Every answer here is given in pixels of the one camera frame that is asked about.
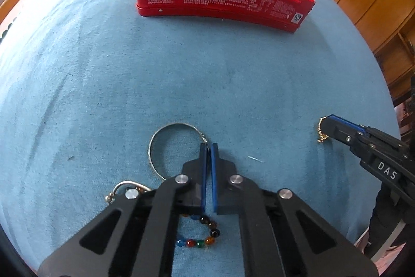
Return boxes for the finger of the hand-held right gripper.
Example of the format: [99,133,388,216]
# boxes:
[328,114,415,156]
[320,117,406,163]

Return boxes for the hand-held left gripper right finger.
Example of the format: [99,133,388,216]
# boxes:
[211,143,380,277]

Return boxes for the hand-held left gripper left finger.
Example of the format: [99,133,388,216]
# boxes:
[37,143,210,277]

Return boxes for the open silver cuff bangle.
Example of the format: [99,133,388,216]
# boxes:
[105,180,153,204]

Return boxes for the blue tablecloth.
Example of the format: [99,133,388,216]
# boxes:
[0,0,403,277]

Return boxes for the colourful bead bracelet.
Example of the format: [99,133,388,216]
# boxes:
[175,214,222,250]

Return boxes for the wooden open shelf unit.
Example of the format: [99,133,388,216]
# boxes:
[373,14,415,102]

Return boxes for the person's right forearm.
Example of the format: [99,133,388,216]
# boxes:
[365,181,415,260]

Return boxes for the gold pendant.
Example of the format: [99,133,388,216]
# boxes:
[317,116,329,144]

